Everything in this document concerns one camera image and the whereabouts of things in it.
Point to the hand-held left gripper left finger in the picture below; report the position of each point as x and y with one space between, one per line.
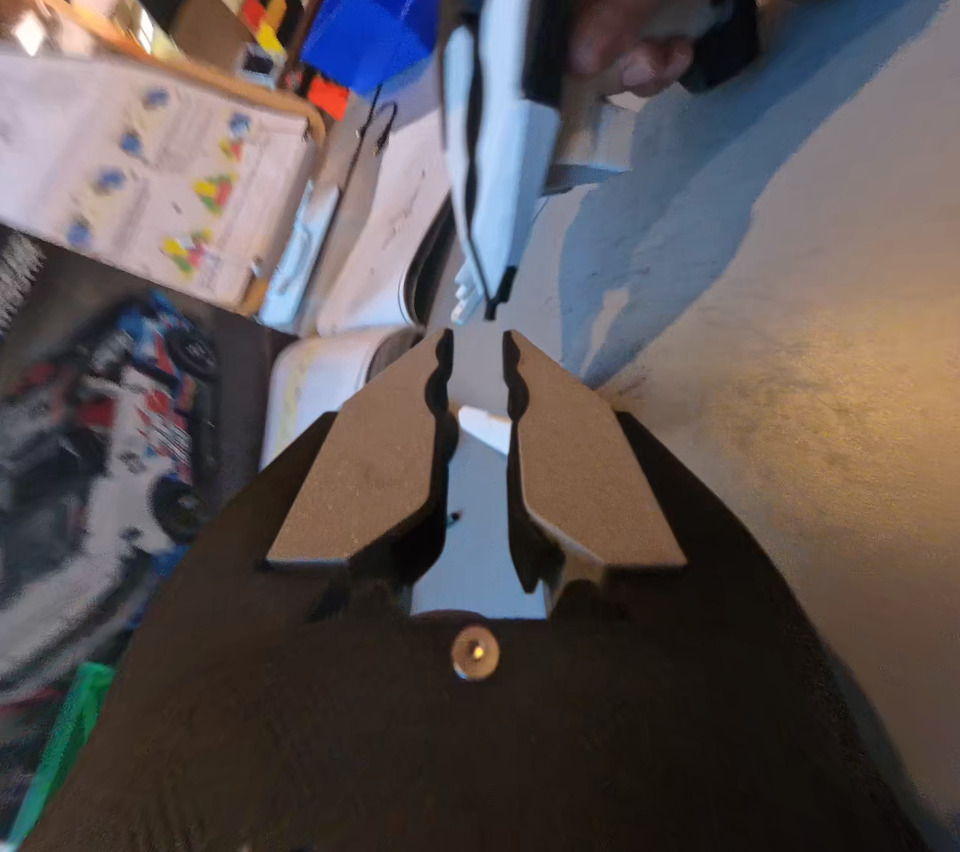
360 484

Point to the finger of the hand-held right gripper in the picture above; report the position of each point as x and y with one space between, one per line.
510 176
456 116

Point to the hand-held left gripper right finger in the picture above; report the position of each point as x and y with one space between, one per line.
592 492

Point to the long white pointed panel piece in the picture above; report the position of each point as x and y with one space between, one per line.
484 428

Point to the grey desk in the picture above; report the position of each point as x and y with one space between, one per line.
787 342

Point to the small red box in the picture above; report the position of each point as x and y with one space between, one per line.
330 98

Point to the white beam with cylinders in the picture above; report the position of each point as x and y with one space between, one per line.
465 297

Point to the open instruction booklet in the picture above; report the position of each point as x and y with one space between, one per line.
390 229

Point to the instruction sheet on stand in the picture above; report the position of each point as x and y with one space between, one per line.
321 128

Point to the yellow red black block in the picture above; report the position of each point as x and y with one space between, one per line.
266 26

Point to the white flat pad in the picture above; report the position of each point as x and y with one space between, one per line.
300 267

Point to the toy car set box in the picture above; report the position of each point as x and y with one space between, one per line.
112 454

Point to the green plastic bin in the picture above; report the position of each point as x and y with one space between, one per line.
67 732

